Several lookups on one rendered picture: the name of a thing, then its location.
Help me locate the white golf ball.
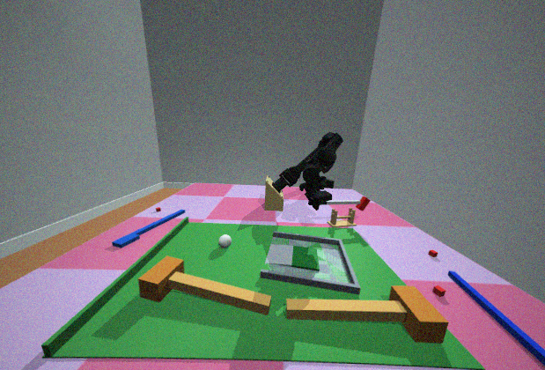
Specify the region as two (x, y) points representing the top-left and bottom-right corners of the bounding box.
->
(218, 234), (232, 248)

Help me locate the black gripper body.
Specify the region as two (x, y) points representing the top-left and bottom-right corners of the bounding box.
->
(299, 176), (332, 204)

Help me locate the green rectangular mat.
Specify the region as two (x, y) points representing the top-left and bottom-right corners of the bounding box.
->
(42, 222), (485, 370)

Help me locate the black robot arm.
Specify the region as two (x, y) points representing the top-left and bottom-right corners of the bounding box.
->
(272, 132), (343, 193)

